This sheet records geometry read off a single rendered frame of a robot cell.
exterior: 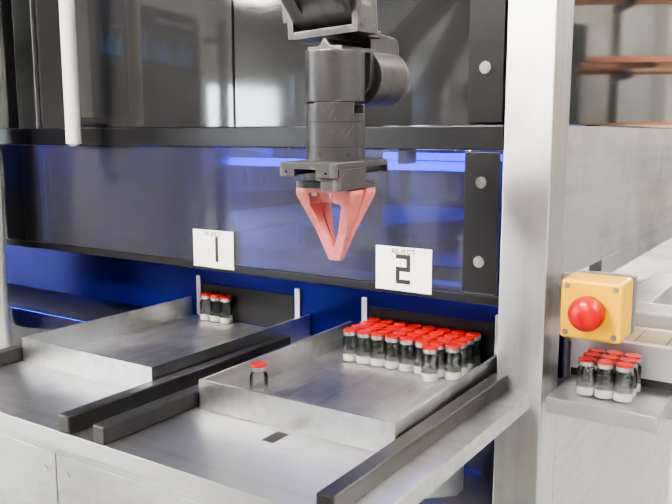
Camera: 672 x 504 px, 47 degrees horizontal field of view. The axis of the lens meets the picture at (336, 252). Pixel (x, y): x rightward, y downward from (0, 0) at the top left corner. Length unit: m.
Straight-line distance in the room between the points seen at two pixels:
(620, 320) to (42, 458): 1.18
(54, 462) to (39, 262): 0.41
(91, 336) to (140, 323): 0.10
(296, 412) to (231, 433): 0.07
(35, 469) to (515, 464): 1.03
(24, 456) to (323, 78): 1.21
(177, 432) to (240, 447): 0.08
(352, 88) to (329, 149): 0.06
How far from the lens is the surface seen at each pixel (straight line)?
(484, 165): 0.98
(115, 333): 1.29
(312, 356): 1.11
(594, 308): 0.92
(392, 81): 0.80
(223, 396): 0.91
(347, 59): 0.73
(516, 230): 0.97
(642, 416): 0.97
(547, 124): 0.95
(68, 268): 1.64
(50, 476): 1.70
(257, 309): 1.30
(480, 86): 0.99
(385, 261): 1.05
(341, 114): 0.73
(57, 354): 1.13
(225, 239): 1.21
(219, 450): 0.82
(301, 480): 0.75
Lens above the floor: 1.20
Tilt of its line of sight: 9 degrees down
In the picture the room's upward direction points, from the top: straight up
